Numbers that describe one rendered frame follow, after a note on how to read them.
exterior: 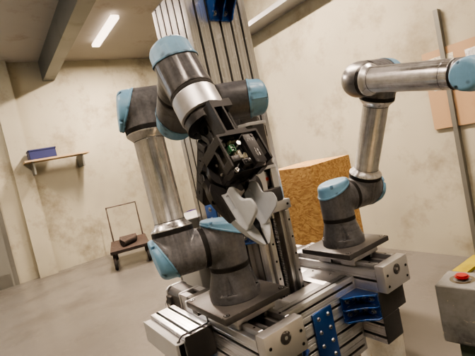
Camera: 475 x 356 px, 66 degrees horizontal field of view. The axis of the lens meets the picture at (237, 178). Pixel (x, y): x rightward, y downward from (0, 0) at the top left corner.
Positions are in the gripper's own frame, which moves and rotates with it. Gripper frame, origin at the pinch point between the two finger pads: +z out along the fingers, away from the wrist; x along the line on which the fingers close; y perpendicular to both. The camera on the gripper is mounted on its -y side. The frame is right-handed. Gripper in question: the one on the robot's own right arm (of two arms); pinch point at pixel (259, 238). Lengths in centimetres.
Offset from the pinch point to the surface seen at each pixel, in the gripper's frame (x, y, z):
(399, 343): 149, -136, 63
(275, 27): 329, -211, -298
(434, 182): 329, -160, -19
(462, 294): 73, -29, 31
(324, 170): 167, -130, -53
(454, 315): 73, -35, 35
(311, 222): 151, -151, -26
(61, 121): 113, -572, -459
